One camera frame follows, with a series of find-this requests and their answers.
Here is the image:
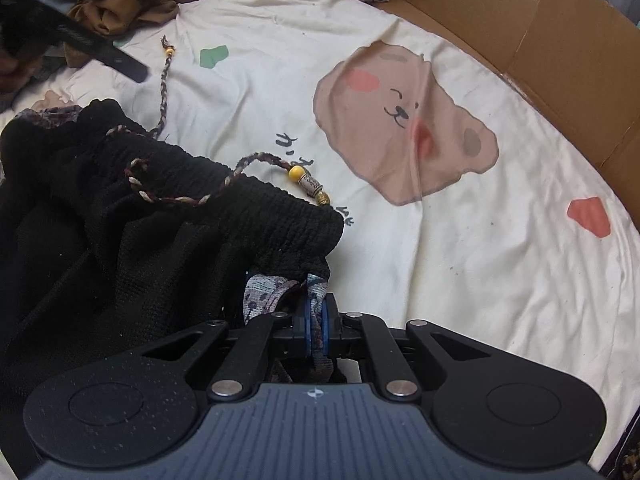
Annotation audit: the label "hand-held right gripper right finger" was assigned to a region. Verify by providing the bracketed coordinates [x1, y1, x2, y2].
[322, 294, 493, 401]

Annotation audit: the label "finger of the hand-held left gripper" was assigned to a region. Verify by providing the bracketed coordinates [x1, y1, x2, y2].
[85, 35, 149, 82]

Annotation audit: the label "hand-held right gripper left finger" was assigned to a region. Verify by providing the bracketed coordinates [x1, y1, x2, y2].
[142, 300, 315, 401]

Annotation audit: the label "black patterned drawstring shorts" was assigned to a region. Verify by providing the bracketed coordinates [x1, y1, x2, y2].
[0, 35, 346, 480]

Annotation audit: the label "person's left hand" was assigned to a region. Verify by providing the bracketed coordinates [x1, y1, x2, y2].
[0, 55, 43, 93]

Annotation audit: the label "cream bear print blanket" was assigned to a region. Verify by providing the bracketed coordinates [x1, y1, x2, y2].
[0, 0, 640, 461]

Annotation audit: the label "folded brown cardboard sheet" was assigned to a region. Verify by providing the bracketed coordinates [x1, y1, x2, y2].
[387, 0, 640, 201]

